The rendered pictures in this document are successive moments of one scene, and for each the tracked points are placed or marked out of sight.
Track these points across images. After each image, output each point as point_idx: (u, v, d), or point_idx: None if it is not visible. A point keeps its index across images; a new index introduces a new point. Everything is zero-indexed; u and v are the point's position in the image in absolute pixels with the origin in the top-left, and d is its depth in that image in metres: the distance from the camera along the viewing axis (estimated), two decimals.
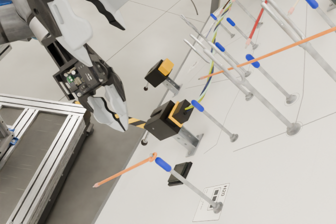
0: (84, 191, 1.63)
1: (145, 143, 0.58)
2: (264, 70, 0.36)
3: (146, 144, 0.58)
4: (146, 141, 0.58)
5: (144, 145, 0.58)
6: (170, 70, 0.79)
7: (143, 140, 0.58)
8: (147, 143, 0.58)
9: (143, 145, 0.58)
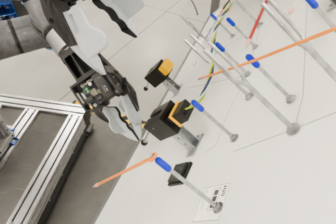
0: (84, 191, 1.63)
1: (145, 143, 0.58)
2: (264, 70, 0.36)
3: (146, 144, 0.58)
4: (146, 141, 0.58)
5: (144, 145, 0.58)
6: (170, 70, 0.79)
7: (143, 140, 0.58)
8: (147, 143, 0.58)
9: (143, 145, 0.58)
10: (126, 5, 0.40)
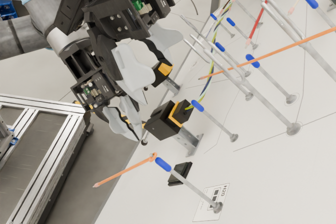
0: (84, 191, 1.63)
1: (145, 143, 0.58)
2: (264, 70, 0.36)
3: (146, 144, 0.58)
4: (146, 141, 0.58)
5: (144, 145, 0.58)
6: (170, 70, 0.79)
7: (143, 140, 0.58)
8: (147, 143, 0.58)
9: (143, 145, 0.58)
10: (165, 38, 0.41)
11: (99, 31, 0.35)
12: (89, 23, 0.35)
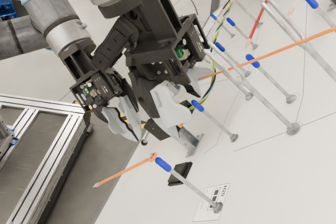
0: (84, 191, 1.63)
1: (145, 143, 0.58)
2: (264, 70, 0.36)
3: (146, 144, 0.58)
4: (146, 141, 0.58)
5: (144, 145, 0.58)
6: None
7: (143, 140, 0.58)
8: (147, 143, 0.58)
9: (143, 145, 0.58)
10: (197, 73, 0.43)
11: (139, 74, 0.37)
12: (130, 66, 0.37)
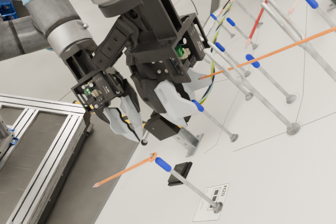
0: (84, 191, 1.63)
1: (145, 143, 0.58)
2: (264, 70, 0.36)
3: (146, 144, 0.58)
4: (146, 141, 0.58)
5: (144, 145, 0.58)
6: None
7: (143, 140, 0.58)
8: (147, 143, 0.58)
9: (143, 145, 0.58)
10: (194, 81, 0.43)
11: (140, 73, 0.37)
12: (130, 66, 0.37)
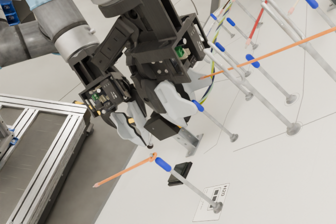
0: (84, 191, 1.63)
1: (150, 146, 0.58)
2: (264, 70, 0.36)
3: (152, 147, 0.58)
4: (152, 144, 0.58)
5: (150, 149, 0.58)
6: None
7: (148, 143, 0.58)
8: (153, 146, 0.58)
9: (149, 148, 0.58)
10: (194, 81, 0.43)
11: (140, 73, 0.37)
12: (130, 66, 0.37)
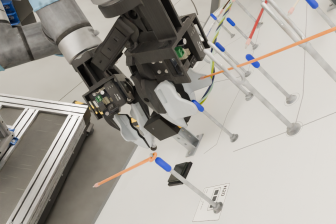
0: (84, 191, 1.63)
1: (154, 148, 0.58)
2: (264, 70, 0.36)
3: (156, 149, 0.58)
4: (155, 145, 0.58)
5: (153, 150, 0.58)
6: None
7: (151, 145, 0.58)
8: (156, 147, 0.58)
9: (152, 150, 0.58)
10: (194, 81, 0.43)
11: (140, 73, 0.37)
12: (130, 66, 0.37)
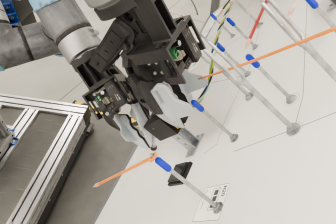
0: (84, 191, 1.63)
1: (154, 148, 0.58)
2: (264, 70, 0.36)
3: (156, 149, 0.58)
4: (155, 145, 0.58)
5: (153, 150, 0.58)
6: None
7: (151, 145, 0.58)
8: (156, 147, 0.58)
9: (152, 150, 0.58)
10: (191, 82, 0.43)
11: (136, 75, 0.37)
12: (126, 68, 0.38)
